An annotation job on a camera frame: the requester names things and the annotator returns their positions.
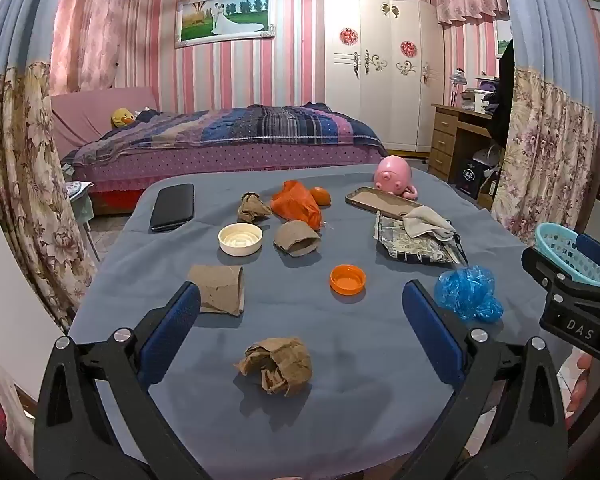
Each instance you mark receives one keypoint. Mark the grey-blue tablecloth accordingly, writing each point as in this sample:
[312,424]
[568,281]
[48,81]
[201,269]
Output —
[330,325]

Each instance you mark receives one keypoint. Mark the red round sticker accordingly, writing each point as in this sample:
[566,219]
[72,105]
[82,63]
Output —
[408,48]
[349,36]

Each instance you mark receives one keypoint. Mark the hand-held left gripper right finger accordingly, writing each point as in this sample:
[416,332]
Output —
[430,330]

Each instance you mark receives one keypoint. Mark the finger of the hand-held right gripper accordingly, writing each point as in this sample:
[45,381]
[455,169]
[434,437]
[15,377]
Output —
[592,252]
[540,265]

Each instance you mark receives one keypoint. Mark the framed wedding picture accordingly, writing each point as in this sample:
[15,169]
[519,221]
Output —
[225,17]

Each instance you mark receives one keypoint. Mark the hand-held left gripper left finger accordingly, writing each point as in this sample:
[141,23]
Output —
[172,330]

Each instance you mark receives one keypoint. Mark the striped patchwork quilt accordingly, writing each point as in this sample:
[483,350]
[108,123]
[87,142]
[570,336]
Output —
[240,127]

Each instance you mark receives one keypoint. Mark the flattened cardboard tube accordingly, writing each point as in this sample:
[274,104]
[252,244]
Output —
[297,239]

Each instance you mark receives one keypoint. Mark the pink window curtain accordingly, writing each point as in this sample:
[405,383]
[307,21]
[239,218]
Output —
[95,25]

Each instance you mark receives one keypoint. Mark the light blue plastic basket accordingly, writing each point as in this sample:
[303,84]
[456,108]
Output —
[560,250]

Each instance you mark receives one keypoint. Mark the desk lamp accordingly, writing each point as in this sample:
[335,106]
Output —
[458,80]

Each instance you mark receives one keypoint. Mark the blue plastic bag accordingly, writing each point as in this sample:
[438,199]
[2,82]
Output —
[465,290]

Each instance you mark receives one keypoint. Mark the black box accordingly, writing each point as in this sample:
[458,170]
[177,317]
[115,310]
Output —
[470,177]

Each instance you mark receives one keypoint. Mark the smartphone in tan case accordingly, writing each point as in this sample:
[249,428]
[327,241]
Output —
[380,203]

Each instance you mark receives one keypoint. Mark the printed wrapper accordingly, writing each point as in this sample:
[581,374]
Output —
[410,249]

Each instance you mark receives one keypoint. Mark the black hanging jacket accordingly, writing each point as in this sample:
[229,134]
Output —
[502,95]

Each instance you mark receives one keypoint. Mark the bed with purple mattress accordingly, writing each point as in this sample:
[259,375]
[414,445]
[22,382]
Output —
[230,161]

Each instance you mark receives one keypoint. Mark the yellow duck plush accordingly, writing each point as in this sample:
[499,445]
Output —
[121,118]

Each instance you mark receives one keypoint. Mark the pink pig toy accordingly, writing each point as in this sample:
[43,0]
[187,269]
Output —
[392,175]

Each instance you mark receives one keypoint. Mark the crumpled torn cardboard tube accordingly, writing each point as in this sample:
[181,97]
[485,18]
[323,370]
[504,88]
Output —
[280,365]

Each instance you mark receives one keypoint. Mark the blue floral curtain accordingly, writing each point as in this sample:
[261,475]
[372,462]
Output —
[550,125]
[25,160]

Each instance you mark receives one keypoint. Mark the black smartphone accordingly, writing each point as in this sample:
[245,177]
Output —
[172,207]

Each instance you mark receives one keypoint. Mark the orange plastic lid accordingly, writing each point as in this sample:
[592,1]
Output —
[347,280]

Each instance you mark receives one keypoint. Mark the green stool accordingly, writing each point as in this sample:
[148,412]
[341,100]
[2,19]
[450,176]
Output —
[82,215]

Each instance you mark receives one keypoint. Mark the white cloth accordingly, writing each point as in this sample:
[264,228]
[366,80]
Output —
[425,222]

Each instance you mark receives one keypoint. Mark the person's right hand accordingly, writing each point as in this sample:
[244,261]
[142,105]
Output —
[580,390]

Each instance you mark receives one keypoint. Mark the small black tool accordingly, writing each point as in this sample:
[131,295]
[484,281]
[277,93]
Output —
[461,250]

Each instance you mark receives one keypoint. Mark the orange plastic bag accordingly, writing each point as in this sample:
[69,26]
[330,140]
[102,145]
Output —
[295,205]

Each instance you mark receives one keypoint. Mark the white plastic lid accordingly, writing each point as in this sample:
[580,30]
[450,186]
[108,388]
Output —
[240,239]

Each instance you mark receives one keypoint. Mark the crumpled brown paper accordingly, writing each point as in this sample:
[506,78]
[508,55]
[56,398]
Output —
[252,207]

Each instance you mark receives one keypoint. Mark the white wardrobe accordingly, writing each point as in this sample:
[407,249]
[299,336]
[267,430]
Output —
[375,105]

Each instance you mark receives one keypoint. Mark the orange tangerine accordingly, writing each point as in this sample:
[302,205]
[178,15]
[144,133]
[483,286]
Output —
[323,196]

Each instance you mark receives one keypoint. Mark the brown cardboard tube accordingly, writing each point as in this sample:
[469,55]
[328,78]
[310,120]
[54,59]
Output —
[217,287]

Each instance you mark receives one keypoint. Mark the wooden desk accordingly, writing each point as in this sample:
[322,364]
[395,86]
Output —
[447,135]

